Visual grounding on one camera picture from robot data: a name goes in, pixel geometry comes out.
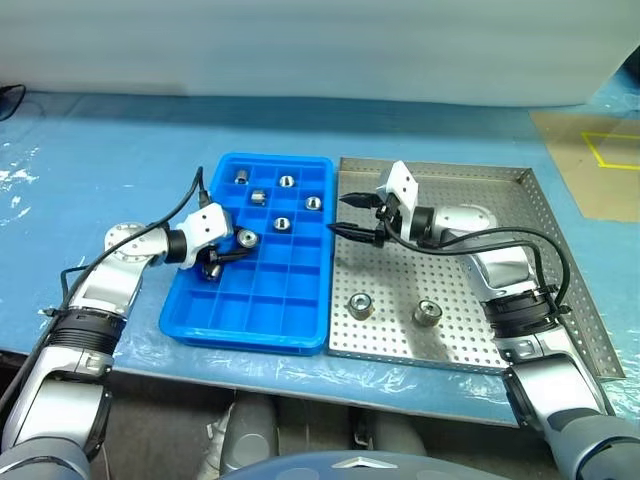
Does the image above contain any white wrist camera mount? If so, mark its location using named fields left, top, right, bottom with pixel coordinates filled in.
left=175, top=202, right=236, bottom=272
left=375, top=160, right=427, bottom=242

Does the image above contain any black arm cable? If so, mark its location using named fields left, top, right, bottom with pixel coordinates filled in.
left=387, top=219, right=573, bottom=317
left=0, top=166, right=212, bottom=416

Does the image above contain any brown cardboard sheet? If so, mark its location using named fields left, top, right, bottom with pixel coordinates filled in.
left=529, top=110, right=640, bottom=224

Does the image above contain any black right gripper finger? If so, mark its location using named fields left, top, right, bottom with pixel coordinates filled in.
left=338, top=191, right=385, bottom=211
left=326, top=222, right=380, bottom=247

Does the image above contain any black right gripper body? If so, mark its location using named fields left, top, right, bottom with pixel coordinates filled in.
left=373, top=193, right=404, bottom=249

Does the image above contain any blue plastic compartment tray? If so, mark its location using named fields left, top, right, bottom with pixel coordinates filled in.
left=158, top=152, right=335, bottom=357

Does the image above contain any blue-grey robot torso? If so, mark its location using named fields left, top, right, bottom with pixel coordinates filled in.
left=219, top=449, right=511, bottom=480

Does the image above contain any perforated steel tray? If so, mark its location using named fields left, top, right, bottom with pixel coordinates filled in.
left=325, top=156, right=626, bottom=381

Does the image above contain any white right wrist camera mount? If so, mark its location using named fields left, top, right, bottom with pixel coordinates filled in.
left=375, top=160, right=427, bottom=242

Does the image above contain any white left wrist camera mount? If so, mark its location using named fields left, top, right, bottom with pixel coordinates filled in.
left=175, top=202, right=236, bottom=272

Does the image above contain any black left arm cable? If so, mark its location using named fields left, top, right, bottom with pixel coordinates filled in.
left=0, top=166, right=212, bottom=416

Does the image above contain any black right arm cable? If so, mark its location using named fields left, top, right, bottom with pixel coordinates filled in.
left=387, top=219, right=573, bottom=317

